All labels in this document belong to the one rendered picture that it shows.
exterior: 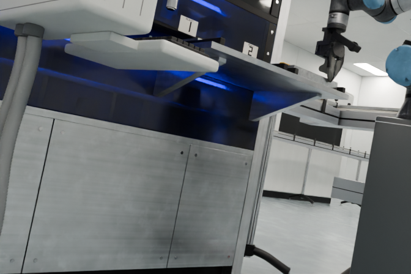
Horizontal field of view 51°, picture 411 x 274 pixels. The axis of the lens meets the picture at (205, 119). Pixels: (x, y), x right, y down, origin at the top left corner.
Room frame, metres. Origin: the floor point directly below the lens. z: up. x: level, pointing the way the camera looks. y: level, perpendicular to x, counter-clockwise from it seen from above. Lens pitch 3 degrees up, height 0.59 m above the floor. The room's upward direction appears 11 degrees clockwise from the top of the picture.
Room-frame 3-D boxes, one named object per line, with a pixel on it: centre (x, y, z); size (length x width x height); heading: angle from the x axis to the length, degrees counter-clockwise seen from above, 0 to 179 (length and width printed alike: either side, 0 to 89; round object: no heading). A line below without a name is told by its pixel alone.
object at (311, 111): (2.32, -0.45, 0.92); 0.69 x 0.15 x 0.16; 129
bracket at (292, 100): (1.77, -0.30, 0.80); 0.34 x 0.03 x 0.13; 39
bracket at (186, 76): (1.46, 0.09, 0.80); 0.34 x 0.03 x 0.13; 39
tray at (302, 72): (1.69, -0.26, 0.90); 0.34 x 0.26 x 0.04; 38
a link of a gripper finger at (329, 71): (1.60, -0.40, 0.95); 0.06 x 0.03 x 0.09; 39
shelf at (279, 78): (1.62, -0.10, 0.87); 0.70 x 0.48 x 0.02; 129
